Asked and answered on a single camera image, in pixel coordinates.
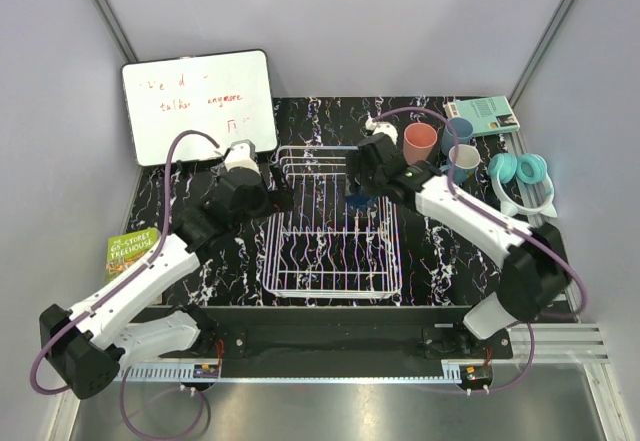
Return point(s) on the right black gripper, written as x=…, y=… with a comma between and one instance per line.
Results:
x=356, y=165

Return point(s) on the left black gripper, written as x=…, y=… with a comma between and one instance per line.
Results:
x=279, y=200

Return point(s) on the dark blue ribbed mug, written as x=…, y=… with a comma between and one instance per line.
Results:
x=359, y=201

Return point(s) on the pink plastic cup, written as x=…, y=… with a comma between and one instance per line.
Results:
x=419, y=139

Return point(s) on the blue mug with handle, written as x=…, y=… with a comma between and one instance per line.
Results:
x=462, y=161

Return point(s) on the light blue plastic cup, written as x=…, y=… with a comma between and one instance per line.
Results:
x=459, y=127

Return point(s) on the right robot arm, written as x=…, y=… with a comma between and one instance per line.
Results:
x=532, y=260

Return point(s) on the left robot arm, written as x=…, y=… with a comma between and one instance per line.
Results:
x=91, y=342

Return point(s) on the black marbled table mat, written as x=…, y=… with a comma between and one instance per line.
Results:
x=438, y=266

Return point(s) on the white whiteboard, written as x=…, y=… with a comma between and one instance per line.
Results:
x=225, y=96

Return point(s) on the teal paperback book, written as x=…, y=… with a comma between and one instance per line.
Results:
x=488, y=115

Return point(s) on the teal cat-ear headphones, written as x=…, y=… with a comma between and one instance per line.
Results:
x=530, y=169

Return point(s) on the green Treehouse book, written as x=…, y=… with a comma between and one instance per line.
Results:
x=124, y=250

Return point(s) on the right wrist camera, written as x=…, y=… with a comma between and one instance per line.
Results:
x=378, y=128

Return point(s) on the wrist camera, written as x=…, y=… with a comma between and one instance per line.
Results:
x=241, y=154
x=378, y=128

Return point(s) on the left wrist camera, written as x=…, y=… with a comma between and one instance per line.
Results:
x=241, y=154

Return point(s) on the white wire dish rack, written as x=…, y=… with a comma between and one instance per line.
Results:
x=321, y=249

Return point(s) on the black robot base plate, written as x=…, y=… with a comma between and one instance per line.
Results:
x=321, y=343

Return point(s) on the white cable duct strip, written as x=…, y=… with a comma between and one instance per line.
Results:
x=183, y=372

